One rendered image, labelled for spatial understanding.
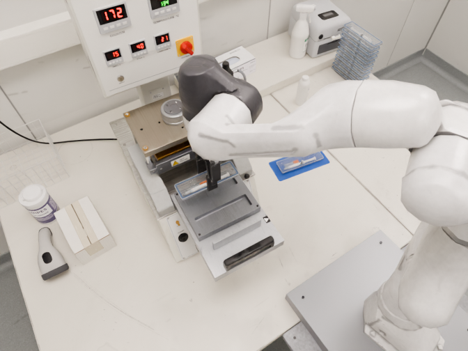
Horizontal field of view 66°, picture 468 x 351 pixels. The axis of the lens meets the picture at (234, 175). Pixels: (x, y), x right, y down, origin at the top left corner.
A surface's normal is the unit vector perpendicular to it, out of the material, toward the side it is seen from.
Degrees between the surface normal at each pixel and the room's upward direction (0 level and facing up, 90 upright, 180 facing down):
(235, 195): 0
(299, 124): 30
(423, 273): 68
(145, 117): 0
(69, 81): 90
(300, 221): 0
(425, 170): 40
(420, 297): 46
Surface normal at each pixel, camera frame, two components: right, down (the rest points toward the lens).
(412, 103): -0.43, -0.23
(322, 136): 0.04, 0.68
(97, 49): 0.49, 0.71
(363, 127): -0.58, 0.36
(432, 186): -0.71, 0.11
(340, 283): -0.05, -0.61
